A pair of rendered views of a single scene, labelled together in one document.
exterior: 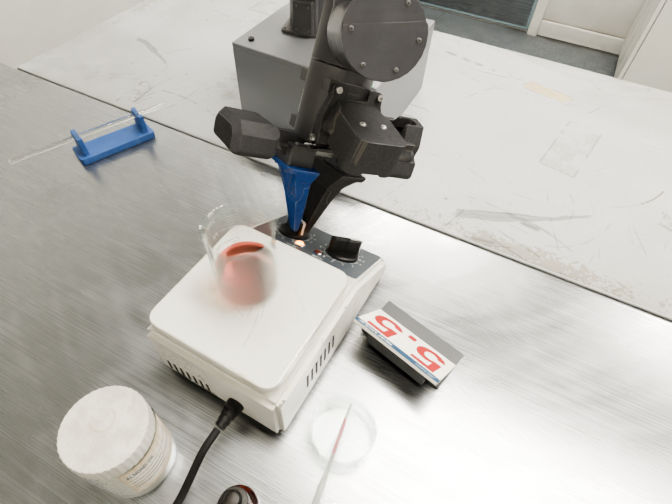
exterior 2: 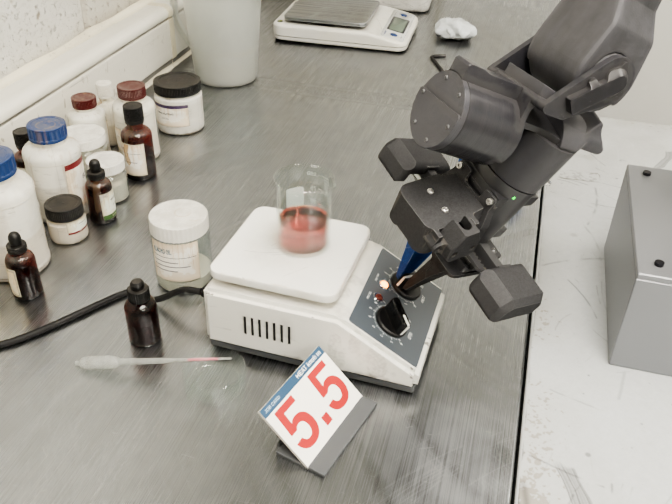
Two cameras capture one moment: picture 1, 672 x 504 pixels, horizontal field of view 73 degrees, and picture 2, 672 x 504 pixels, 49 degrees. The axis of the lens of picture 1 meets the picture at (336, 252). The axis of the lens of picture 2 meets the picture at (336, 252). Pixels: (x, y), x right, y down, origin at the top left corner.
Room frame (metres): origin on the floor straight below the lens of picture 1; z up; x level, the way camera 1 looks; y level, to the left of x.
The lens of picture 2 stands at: (0.14, -0.49, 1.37)
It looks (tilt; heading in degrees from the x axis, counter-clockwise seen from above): 35 degrees down; 79
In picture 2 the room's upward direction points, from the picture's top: 2 degrees clockwise
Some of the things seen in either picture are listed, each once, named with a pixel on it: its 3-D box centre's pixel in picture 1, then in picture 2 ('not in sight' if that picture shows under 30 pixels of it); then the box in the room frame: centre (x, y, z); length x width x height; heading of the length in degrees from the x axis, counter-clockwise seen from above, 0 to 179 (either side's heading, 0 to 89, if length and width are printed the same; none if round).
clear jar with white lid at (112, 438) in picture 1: (123, 444); (181, 247); (0.09, 0.15, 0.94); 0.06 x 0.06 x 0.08
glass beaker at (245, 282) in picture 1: (247, 255); (306, 211); (0.21, 0.07, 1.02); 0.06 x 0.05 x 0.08; 131
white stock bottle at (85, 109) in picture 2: not in sight; (88, 127); (-0.03, 0.45, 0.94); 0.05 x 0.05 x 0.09
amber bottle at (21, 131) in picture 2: not in sight; (29, 164); (-0.09, 0.34, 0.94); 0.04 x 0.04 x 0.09
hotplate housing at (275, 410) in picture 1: (274, 304); (319, 293); (0.22, 0.05, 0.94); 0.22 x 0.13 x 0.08; 153
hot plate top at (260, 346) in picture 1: (252, 298); (293, 250); (0.20, 0.07, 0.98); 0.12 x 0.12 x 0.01; 63
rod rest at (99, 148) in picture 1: (111, 134); not in sight; (0.48, 0.30, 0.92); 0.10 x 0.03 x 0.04; 132
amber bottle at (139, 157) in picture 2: not in sight; (137, 140); (0.04, 0.39, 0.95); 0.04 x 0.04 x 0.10
